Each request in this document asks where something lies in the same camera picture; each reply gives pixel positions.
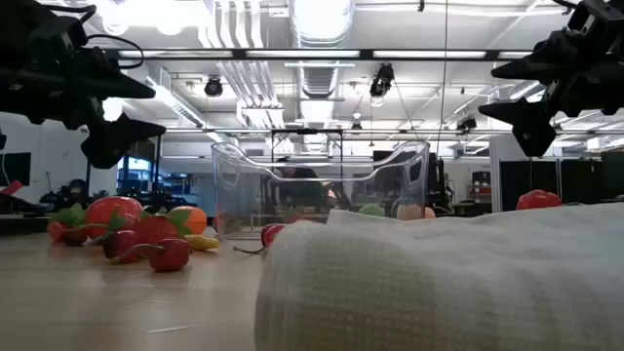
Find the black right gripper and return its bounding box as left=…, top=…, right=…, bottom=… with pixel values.
left=478, top=28, right=624, bottom=158

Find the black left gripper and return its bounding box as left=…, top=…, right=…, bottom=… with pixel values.
left=0, top=46, right=168, bottom=170

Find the large red toy tomato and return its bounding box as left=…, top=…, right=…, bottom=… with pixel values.
left=85, top=195, right=144, bottom=241

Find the red-orange round toy fruit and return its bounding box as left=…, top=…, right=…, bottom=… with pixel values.
left=515, top=189, right=564, bottom=212

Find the small strawberry with leaf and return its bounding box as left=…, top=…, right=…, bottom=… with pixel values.
left=106, top=209, right=142, bottom=234

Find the leafy red toy strawberry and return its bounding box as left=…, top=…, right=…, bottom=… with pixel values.
left=46, top=203, right=88, bottom=244

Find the dark red toy cherry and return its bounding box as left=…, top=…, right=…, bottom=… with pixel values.
left=59, top=225, right=90, bottom=248

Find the orange toy fruit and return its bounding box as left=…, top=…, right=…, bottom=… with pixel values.
left=168, top=205, right=209, bottom=236

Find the clear plastic container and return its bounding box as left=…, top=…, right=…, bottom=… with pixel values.
left=211, top=139, right=431, bottom=241

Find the red toy cherry with stem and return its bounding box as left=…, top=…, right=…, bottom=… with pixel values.
left=109, top=237, right=193, bottom=274
left=101, top=229, right=141, bottom=265
left=232, top=222, right=290, bottom=255

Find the yellow toy banana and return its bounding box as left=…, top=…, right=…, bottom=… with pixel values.
left=183, top=233, right=221, bottom=253

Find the pale toy peach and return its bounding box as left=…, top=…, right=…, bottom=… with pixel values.
left=395, top=203, right=438, bottom=221

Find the black room partition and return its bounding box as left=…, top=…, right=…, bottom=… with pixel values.
left=499, top=159, right=604, bottom=212

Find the shelf with red boxes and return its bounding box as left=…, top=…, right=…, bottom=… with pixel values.
left=466, top=170, right=492, bottom=204

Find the person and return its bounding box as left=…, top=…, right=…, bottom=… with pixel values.
left=275, top=156, right=352, bottom=212

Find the white waffle dish towel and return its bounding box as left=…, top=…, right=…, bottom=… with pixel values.
left=253, top=202, right=624, bottom=351

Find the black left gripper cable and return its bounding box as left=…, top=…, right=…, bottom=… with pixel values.
left=48, top=3, right=146, bottom=70

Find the thin hanging black cable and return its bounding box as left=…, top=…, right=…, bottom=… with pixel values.
left=441, top=0, right=449, bottom=142

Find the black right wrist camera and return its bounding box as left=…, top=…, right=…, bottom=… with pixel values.
left=565, top=0, right=624, bottom=43

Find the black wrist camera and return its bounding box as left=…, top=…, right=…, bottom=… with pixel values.
left=565, top=0, right=624, bottom=43
left=0, top=0, right=89, bottom=50

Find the black wall monitor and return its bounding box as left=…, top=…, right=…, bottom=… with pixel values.
left=0, top=151, right=32, bottom=187

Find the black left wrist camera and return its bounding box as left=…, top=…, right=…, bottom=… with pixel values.
left=0, top=0, right=89, bottom=50

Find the long ceiling light rail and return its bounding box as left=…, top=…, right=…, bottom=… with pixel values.
left=104, top=47, right=532, bottom=62

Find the silver ventilation duct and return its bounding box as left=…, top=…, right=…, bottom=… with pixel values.
left=287, top=0, right=357, bottom=129

